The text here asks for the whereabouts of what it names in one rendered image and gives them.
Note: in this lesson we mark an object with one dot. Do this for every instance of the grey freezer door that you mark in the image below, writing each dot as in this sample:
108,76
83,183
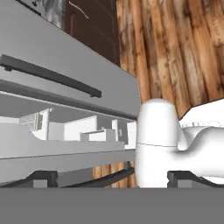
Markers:
35,159

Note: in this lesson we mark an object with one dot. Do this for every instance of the grey marbled worktop slab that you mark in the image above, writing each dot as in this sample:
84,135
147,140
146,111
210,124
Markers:
52,10

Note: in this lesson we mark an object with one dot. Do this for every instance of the dark brown cupboard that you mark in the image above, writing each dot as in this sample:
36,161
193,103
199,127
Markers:
96,32

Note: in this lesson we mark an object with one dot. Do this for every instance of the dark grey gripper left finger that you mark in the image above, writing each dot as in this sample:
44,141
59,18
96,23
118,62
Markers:
44,176

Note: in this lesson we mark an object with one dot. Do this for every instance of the white freezer compartment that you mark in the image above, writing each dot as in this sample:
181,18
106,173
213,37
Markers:
78,128

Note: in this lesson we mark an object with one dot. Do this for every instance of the white rounded object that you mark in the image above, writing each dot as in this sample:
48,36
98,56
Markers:
156,140

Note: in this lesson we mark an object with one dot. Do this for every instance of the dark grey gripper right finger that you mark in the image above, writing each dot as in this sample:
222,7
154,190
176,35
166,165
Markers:
178,176

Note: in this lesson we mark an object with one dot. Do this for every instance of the grey fridge door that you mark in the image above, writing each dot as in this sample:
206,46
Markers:
73,58

